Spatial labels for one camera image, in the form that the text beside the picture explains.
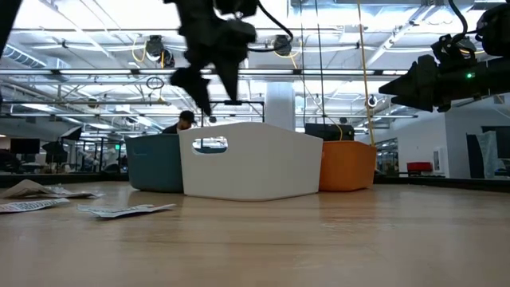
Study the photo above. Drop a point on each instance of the person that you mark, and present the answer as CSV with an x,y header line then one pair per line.
x,y
184,119

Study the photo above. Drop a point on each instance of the red box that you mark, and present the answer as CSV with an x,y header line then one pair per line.
x,y
419,166

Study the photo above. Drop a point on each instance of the black softbox lamp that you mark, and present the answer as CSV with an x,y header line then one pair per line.
x,y
71,133

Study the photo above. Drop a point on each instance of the teal plastic bin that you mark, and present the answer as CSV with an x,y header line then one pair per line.
x,y
153,163

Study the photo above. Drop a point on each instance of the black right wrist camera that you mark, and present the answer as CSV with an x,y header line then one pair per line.
x,y
452,49

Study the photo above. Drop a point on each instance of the white plastic bin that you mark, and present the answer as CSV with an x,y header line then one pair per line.
x,y
255,167

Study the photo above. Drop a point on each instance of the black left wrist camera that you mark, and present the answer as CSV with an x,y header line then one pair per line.
x,y
237,6

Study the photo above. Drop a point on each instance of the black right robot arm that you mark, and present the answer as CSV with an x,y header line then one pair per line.
x,y
496,28

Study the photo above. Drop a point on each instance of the dark computer monitor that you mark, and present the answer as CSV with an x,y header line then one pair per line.
x,y
24,146

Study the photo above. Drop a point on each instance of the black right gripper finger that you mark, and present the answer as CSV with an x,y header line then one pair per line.
x,y
410,81
414,103

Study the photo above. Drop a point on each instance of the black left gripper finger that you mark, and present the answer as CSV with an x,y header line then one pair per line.
x,y
231,79
197,89

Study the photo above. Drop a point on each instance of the orange plastic bin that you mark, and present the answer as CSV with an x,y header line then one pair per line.
x,y
346,167

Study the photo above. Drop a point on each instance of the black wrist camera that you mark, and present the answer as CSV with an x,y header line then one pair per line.
x,y
452,49
237,6

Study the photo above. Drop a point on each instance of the black partition panel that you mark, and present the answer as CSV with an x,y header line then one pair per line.
x,y
488,153

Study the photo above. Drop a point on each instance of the red and white packet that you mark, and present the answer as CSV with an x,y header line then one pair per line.
x,y
32,205
123,210

